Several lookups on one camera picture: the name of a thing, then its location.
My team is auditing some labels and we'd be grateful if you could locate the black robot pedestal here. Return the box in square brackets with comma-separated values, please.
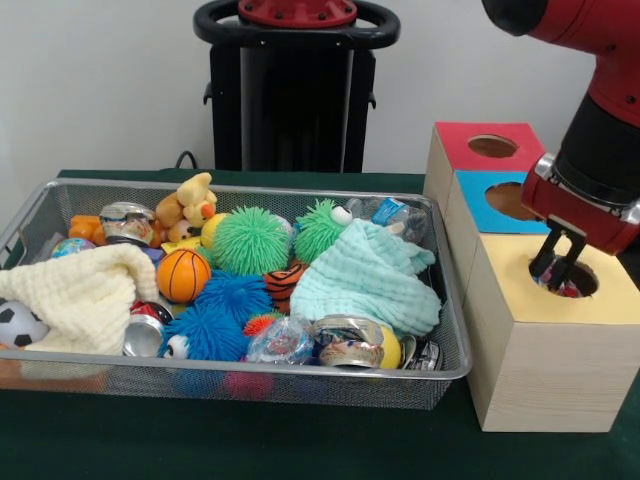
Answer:
[193, 0, 401, 173]

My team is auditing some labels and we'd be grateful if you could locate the green spiky rubber ball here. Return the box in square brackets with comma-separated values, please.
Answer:
[210, 206, 292, 277]

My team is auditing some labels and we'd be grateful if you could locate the small orange basketball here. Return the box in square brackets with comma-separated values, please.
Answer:
[156, 248, 212, 303]

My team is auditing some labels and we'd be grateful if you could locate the cream muslin cloth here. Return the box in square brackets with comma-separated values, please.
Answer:
[0, 243, 159, 358]

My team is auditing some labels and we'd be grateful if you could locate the clear mesh bin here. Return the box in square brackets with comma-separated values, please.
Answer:
[0, 180, 473, 411]

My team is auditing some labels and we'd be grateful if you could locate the dark green table cloth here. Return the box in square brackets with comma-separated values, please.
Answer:
[0, 168, 640, 480]

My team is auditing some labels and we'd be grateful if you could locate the yellow plush animal toy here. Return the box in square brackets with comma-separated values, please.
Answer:
[155, 173, 218, 246]

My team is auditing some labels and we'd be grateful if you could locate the wooden box with three holes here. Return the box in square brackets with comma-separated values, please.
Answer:
[423, 122, 640, 433]

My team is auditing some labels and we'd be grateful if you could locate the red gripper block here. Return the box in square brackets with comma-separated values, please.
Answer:
[520, 176, 640, 294]

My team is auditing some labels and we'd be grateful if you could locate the colourful patterned knotted toy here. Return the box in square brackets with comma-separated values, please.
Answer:
[540, 278, 589, 300]

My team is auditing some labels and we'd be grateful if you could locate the orange tiger striped ball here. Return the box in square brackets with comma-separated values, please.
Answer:
[262, 260, 309, 316]

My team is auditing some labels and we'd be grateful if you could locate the green furry monster toy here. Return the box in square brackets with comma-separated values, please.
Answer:
[292, 199, 353, 265]

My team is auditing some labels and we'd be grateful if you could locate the blue furry monster toy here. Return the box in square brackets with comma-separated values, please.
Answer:
[160, 305, 253, 363]

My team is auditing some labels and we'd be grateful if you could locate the small black white soccer ball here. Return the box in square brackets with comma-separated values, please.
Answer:
[0, 303, 47, 351]

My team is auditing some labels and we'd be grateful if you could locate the mint green muslin cloth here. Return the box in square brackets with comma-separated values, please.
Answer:
[290, 218, 441, 338]

